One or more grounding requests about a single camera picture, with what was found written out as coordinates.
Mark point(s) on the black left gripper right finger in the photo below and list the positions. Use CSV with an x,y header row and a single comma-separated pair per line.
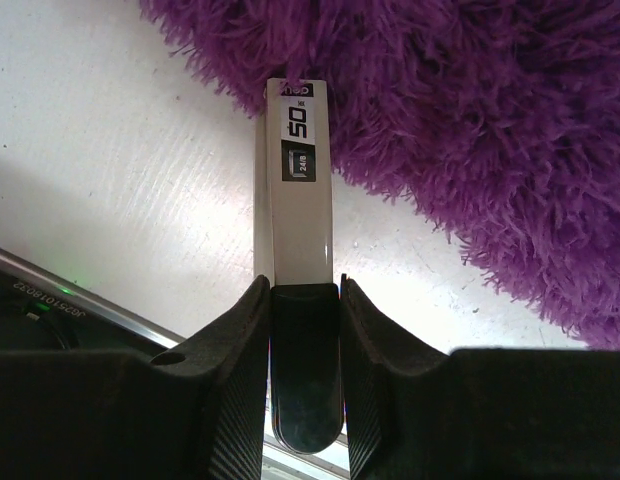
x,y
414,412

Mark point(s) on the white black stapler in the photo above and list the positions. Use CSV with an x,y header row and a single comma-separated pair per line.
x,y
293,249

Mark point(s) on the purple fluffy duster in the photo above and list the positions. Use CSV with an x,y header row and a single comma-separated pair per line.
x,y
500,120

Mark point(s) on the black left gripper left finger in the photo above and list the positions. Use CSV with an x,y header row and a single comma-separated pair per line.
x,y
140,400

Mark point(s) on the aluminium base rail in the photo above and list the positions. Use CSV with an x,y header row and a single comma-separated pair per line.
x,y
90,305

